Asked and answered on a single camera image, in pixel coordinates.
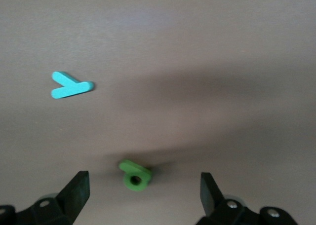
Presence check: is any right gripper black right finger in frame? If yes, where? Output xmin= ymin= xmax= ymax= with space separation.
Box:
xmin=196 ymin=172 xmax=299 ymax=225

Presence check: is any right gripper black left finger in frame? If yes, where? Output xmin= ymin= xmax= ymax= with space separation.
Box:
xmin=0 ymin=170 xmax=90 ymax=225

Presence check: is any green foam letter p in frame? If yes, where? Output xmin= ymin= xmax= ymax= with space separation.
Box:
xmin=118 ymin=159 xmax=153 ymax=192

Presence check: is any teal foam letter y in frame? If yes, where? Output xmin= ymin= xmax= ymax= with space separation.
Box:
xmin=50 ymin=71 xmax=95 ymax=99

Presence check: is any brown table cover sheet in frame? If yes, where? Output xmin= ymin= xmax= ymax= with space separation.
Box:
xmin=0 ymin=0 xmax=316 ymax=225

